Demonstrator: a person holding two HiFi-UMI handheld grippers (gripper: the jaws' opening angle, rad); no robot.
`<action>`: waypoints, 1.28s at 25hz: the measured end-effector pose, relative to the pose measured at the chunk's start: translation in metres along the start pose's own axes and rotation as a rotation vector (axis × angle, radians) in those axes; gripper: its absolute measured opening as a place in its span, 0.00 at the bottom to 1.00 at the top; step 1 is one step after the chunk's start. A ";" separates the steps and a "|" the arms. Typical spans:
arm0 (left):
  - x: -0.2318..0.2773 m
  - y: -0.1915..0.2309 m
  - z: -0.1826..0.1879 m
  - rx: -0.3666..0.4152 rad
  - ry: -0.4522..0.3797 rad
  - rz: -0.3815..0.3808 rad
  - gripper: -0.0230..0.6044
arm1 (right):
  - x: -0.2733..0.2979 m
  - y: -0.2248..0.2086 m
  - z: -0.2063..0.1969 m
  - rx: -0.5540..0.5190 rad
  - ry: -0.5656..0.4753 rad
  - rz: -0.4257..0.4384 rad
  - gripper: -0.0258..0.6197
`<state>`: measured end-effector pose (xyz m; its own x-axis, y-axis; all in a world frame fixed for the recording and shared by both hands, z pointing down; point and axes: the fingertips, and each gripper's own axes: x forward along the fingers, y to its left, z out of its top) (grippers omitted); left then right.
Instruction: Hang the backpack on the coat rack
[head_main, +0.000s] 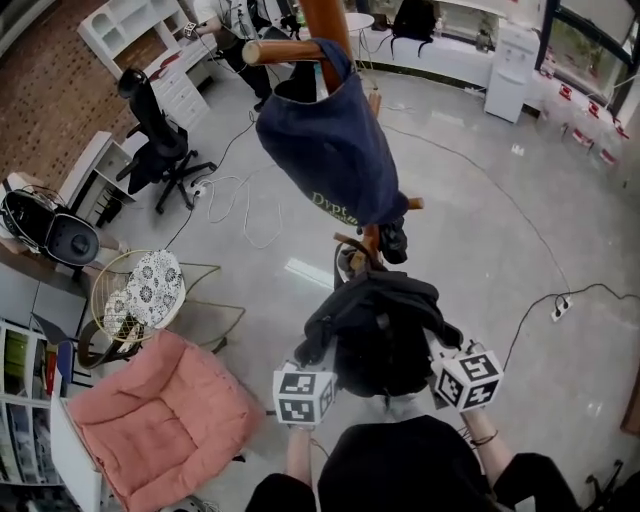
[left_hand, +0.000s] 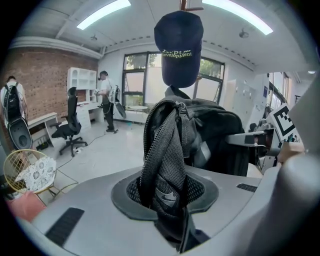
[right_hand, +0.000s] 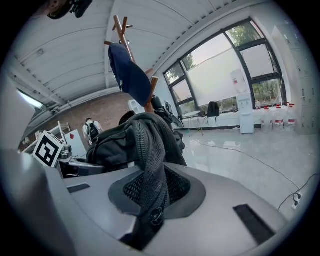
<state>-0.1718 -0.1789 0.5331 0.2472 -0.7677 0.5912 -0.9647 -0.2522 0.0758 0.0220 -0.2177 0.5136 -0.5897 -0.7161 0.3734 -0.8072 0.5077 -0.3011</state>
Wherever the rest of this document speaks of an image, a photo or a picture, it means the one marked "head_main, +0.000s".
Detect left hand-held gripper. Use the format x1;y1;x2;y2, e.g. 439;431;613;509
272;342;340;432

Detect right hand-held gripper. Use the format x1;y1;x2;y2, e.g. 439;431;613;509
422;327;504;413

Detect black backpack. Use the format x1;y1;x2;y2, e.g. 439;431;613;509
294;243;464;399

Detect brown wooden coat rack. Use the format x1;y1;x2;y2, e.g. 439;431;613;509
241;0;425;274

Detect person's right forearm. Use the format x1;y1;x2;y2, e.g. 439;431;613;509
458;408;516;494

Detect person's left forearm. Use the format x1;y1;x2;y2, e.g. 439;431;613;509
283;425;316;489

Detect person's black clothing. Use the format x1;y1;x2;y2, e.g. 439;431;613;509
243;414;584;512

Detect pink cushioned chair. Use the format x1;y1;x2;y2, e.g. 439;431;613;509
49;329;266;512

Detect navy blue tote bag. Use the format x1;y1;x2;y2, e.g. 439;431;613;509
255;38;410;227

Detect white bookshelf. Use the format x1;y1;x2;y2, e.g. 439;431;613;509
0;317;66;486

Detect black office chair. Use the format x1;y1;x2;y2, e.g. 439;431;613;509
115;67;218;215

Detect white side cabinet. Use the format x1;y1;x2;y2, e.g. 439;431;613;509
58;130;137;229

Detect black open case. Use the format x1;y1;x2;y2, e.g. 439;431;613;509
0;187;102;267

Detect white water dispenser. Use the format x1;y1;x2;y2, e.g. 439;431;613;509
483;20;542;124

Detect white window counter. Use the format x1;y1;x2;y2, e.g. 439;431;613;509
349;27;496;91

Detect black bag on counter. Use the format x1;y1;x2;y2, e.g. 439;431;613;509
389;0;438;61

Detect white round table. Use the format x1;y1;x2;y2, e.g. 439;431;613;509
344;12;376;72

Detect white desk with hutch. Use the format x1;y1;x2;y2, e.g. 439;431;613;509
76;0;219;132

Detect black power cable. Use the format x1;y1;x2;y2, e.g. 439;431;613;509
502;282;640;371

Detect gold wire chair floral cushion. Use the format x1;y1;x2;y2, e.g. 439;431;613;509
77;248;246;370

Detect white floor cable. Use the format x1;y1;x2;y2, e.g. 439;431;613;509
192;172;284;250

